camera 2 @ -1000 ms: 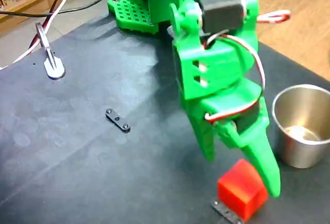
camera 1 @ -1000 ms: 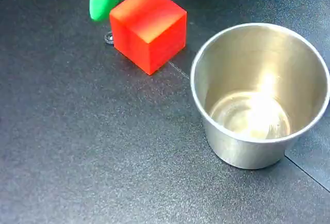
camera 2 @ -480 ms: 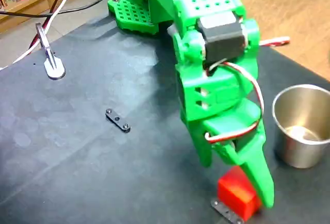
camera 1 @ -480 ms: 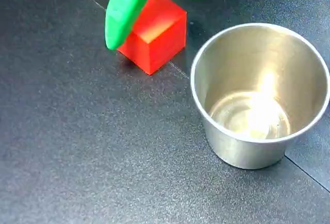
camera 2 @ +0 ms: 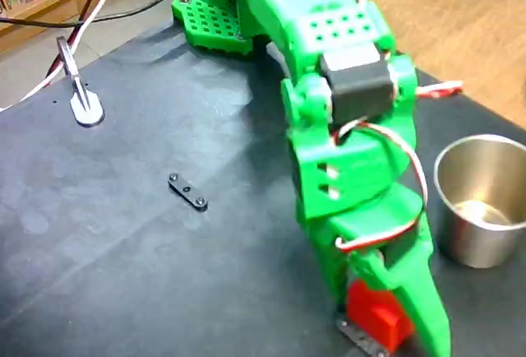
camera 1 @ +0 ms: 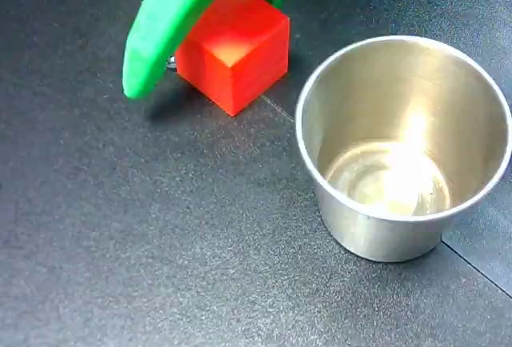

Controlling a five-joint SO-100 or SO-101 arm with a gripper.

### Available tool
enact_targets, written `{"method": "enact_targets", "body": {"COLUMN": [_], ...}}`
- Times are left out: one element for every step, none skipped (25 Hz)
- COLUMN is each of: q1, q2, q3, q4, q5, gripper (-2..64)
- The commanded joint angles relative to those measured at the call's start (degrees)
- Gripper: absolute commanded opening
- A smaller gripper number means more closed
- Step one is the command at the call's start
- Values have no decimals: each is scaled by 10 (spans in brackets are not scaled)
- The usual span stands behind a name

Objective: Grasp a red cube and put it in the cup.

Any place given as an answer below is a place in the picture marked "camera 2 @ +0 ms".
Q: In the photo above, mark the red cube block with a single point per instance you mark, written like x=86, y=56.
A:
x=370, y=303

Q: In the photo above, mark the stainless steel cup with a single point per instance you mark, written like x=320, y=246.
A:
x=468, y=242

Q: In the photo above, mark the black table mat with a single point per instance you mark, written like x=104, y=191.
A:
x=164, y=270

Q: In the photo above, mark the black screwed joining plate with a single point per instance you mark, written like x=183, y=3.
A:
x=357, y=337
x=187, y=191

